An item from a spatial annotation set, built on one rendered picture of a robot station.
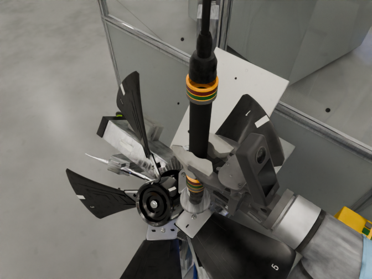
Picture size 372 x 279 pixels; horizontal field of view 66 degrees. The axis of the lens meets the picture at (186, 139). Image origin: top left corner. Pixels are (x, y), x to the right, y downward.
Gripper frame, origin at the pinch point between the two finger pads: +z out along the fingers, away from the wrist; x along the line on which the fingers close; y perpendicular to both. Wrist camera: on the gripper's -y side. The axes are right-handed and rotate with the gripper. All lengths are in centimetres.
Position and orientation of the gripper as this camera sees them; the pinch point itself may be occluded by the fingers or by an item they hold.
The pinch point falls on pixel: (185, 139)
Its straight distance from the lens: 51.4
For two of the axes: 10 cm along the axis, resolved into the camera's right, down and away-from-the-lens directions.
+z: -7.7, -5.1, 3.9
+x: 6.4, -6.1, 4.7
